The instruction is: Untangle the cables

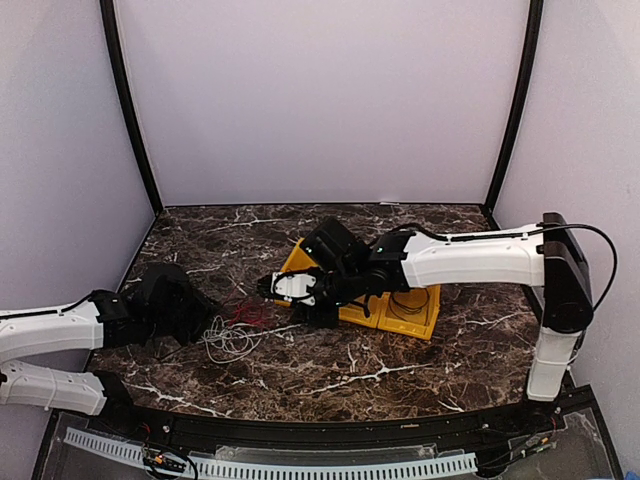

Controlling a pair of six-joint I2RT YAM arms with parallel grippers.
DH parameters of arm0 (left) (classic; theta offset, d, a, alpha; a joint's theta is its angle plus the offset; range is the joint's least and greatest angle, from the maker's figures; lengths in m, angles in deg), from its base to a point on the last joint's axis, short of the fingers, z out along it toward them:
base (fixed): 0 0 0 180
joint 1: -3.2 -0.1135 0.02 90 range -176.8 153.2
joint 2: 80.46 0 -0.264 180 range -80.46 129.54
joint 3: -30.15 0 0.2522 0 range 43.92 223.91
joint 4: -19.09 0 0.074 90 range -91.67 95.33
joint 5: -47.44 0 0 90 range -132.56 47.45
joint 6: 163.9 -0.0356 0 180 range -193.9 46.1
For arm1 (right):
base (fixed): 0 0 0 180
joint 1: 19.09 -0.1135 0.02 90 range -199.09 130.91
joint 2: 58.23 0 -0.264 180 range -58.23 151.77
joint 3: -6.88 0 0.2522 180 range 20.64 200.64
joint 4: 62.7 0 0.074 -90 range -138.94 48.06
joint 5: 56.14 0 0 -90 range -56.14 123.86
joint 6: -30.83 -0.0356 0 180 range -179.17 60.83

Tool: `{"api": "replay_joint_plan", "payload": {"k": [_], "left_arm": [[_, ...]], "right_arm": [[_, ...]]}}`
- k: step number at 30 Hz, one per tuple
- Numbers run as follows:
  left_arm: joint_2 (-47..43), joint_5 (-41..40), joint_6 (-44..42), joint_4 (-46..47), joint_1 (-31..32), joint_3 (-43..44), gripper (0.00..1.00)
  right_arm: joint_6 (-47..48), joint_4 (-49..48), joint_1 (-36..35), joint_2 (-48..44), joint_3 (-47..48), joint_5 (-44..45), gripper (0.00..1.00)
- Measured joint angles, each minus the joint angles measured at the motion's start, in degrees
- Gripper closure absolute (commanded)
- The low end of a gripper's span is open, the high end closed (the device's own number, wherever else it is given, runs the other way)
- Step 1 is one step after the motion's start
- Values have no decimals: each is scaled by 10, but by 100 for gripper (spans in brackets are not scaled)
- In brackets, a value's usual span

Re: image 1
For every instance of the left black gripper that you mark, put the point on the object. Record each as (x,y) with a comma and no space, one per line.
(203,310)

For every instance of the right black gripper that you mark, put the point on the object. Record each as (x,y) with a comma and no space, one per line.
(301,314)

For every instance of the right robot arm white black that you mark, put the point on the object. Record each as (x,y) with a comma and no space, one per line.
(545,255)

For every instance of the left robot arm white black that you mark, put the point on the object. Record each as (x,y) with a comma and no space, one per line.
(164,303)

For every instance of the yellow bin middle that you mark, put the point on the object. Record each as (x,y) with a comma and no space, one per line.
(354,313)

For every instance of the yellow bin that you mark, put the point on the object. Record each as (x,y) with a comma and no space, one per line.
(298,260)
(354,313)
(413,313)

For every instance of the yellow bin left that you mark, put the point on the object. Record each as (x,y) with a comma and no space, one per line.
(298,260)

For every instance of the yellow bin right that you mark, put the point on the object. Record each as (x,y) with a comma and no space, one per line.
(413,313)

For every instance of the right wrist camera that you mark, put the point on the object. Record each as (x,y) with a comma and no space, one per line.
(294,287)

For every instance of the white slotted cable duct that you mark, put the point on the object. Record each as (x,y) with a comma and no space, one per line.
(239,463)

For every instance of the black front rail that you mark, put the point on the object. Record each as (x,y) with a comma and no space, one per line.
(486,431)

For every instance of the left black frame post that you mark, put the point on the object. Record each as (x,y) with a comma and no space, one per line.
(128,110)

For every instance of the black frame post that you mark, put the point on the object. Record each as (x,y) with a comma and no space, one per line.
(128,110)
(519,97)

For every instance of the right black frame post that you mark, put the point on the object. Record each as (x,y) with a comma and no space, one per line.
(519,97)

